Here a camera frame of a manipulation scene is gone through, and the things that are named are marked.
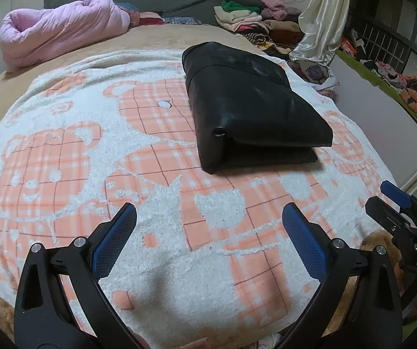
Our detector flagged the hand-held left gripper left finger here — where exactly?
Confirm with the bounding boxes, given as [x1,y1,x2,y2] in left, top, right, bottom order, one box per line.
[13,202,138,349]

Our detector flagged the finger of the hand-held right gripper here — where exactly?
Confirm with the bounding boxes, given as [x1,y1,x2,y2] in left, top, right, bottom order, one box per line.
[364,196,417,235]
[380,181,412,209]

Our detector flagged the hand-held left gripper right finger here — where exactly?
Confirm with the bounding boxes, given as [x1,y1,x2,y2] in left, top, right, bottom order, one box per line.
[282,203,402,349]

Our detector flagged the black leather jacket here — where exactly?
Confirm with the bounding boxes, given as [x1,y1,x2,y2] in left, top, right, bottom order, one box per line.
[181,41,333,174]

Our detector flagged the plastic bag of clothes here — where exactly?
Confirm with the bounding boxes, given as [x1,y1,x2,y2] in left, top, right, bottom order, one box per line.
[286,58,340,95]

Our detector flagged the pile of folded clothes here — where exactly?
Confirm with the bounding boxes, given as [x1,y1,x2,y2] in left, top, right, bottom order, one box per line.
[214,0,307,53]

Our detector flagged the person's left hand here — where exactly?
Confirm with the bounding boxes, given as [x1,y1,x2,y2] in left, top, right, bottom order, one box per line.
[179,338,212,349]

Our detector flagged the white orange bear printed blanket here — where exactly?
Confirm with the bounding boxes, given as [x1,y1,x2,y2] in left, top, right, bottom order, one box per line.
[0,49,400,349]

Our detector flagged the green cloth strip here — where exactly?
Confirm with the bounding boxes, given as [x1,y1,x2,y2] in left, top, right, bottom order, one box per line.
[335,49,417,146]

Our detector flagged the cream satin curtain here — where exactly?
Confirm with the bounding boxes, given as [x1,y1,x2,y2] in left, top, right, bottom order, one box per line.
[288,0,354,67]

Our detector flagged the bed with beige sheet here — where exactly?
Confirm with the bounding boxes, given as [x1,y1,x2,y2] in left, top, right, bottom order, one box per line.
[0,24,412,349]

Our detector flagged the pink quilt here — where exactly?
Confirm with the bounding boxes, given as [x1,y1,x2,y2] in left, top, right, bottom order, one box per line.
[0,0,133,73]

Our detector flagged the red cloth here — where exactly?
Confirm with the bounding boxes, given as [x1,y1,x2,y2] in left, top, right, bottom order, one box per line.
[139,12,165,26]

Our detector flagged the blue patterned cloth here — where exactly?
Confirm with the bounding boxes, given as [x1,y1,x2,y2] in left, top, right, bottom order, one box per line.
[163,15,194,26]

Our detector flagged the black wire rack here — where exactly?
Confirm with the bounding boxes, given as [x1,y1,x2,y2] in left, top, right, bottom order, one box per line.
[350,18,417,81]

